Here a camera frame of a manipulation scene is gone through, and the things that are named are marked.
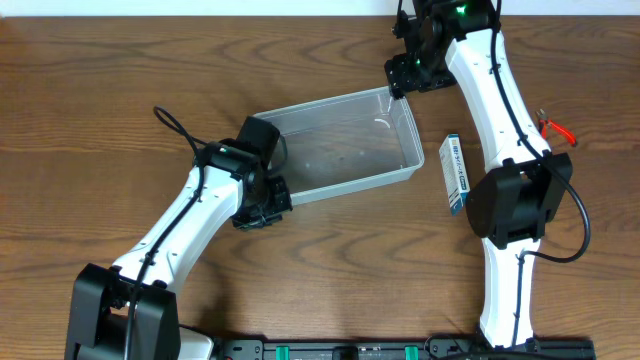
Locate red handled pliers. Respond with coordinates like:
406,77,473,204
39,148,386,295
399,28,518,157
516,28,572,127
535,109,578,147

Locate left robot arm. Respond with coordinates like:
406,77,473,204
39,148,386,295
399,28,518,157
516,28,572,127
64,139,292,359

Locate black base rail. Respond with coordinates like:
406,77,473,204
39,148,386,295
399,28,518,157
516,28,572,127
209,336,597,360

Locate white and blue box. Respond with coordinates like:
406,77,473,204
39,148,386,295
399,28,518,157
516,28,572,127
439,134,470,216

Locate clear plastic container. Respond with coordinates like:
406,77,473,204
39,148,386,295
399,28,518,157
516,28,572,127
255,86,425,206

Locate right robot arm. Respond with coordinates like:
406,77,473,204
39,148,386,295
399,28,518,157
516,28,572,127
385,0,572,350

